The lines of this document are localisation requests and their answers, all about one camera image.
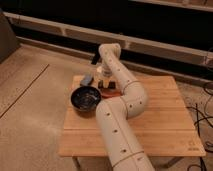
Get dark blue bowl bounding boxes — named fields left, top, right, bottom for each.
left=70, top=86, right=101, bottom=112

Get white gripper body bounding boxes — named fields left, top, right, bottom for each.
left=96, top=66, right=112, bottom=88

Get dark grey cabinet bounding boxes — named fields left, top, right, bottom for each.
left=0, top=8, right=20, bottom=63

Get black floor cables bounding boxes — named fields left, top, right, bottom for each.
left=184, top=81, right=213, bottom=171

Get wooden table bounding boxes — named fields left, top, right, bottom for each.
left=59, top=76, right=206, bottom=157

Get white wall rail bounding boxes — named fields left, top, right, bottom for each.
left=4, top=12, right=213, bottom=68

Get black table leg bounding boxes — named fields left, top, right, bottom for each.
left=91, top=51, right=100, bottom=65

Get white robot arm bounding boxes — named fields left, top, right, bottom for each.
left=96, top=43, right=155, bottom=171

